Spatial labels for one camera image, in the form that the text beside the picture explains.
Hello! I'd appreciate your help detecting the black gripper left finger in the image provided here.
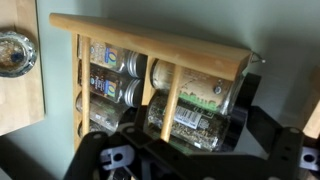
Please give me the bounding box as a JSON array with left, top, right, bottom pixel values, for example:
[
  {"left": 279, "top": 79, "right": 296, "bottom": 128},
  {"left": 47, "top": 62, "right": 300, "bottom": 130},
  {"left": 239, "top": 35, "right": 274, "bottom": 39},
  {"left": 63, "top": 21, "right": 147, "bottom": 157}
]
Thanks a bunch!
[{"left": 63, "top": 132, "right": 140, "bottom": 180}]

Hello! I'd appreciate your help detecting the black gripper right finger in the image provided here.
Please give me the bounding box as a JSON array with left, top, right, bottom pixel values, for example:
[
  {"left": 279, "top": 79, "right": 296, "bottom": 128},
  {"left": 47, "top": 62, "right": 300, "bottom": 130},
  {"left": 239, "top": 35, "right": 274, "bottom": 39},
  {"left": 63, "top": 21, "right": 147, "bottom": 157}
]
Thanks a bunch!
[{"left": 248, "top": 106, "right": 320, "bottom": 180}]

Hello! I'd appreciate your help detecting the spice jar metal lid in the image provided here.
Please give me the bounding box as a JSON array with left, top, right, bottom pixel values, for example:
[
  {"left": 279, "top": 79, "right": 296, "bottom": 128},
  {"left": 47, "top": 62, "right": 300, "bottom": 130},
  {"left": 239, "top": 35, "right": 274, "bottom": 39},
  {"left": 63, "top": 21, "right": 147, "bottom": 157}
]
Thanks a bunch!
[
  {"left": 78, "top": 60, "right": 144, "bottom": 108},
  {"left": 89, "top": 39, "right": 148, "bottom": 78}
]

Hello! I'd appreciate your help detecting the cork top spice jar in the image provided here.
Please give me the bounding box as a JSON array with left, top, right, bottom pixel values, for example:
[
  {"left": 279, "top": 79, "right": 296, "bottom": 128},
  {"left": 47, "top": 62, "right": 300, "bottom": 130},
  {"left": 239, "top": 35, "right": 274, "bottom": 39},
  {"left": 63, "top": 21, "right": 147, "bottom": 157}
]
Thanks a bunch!
[{"left": 150, "top": 60, "right": 244, "bottom": 115}]

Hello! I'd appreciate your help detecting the large herb jar green label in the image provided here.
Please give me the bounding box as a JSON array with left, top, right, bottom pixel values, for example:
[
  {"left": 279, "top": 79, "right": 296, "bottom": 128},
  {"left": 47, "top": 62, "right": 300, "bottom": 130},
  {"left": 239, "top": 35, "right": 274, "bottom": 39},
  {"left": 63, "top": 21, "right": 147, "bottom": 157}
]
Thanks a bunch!
[{"left": 145, "top": 95, "right": 249, "bottom": 152}]

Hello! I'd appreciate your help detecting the small blue ceramic dish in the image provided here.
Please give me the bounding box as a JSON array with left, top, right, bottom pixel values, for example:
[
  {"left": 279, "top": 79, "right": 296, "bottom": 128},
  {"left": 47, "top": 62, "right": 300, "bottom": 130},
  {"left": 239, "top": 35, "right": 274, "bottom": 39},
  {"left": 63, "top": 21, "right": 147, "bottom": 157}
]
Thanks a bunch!
[{"left": 0, "top": 31, "right": 37, "bottom": 78}]

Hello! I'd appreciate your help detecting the lower wooden wall spice rack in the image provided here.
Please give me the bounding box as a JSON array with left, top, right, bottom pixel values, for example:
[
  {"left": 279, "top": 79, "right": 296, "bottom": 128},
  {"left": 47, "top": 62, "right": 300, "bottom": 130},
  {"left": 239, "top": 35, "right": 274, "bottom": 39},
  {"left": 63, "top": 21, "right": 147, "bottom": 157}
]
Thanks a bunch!
[{"left": 49, "top": 13, "right": 252, "bottom": 153}]

